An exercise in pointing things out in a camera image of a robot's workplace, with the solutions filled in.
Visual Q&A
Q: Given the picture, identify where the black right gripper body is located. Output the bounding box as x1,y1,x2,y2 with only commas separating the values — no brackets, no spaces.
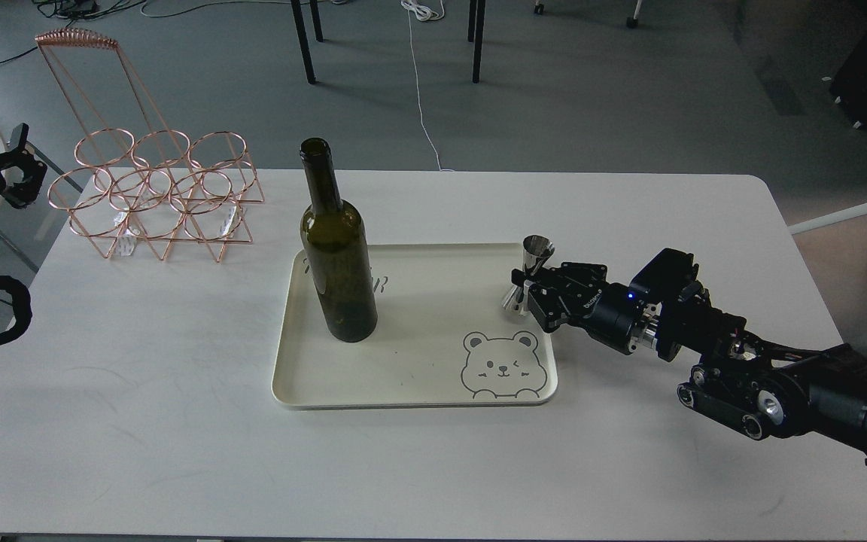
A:
532,262,641,355

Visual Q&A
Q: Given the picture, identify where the silver steel jigger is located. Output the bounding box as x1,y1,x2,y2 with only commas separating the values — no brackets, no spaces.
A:
501,236,555,316

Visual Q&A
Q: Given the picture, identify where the dark green wine bottle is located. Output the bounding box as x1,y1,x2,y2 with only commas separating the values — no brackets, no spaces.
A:
300,137,378,343

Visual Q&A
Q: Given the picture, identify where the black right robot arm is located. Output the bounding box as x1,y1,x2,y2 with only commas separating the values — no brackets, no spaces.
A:
503,236,867,465

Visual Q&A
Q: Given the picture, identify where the cream bear serving tray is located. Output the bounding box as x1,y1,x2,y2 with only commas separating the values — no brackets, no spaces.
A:
272,243,558,409

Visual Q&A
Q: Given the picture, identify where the black table leg right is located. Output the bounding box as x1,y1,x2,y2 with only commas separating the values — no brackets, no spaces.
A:
467,0,486,84

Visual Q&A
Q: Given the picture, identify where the black table leg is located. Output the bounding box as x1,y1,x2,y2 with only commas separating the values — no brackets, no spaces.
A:
289,1,324,85
467,0,486,84

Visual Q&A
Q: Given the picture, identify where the black table leg left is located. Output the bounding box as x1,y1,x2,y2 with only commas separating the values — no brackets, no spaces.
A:
289,1,324,85

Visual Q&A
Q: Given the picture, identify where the copper wire bottle rack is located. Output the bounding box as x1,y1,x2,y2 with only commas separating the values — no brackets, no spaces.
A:
35,28,267,262

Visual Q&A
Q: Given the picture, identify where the white floor cable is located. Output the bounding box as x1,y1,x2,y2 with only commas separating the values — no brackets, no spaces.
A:
401,0,455,172

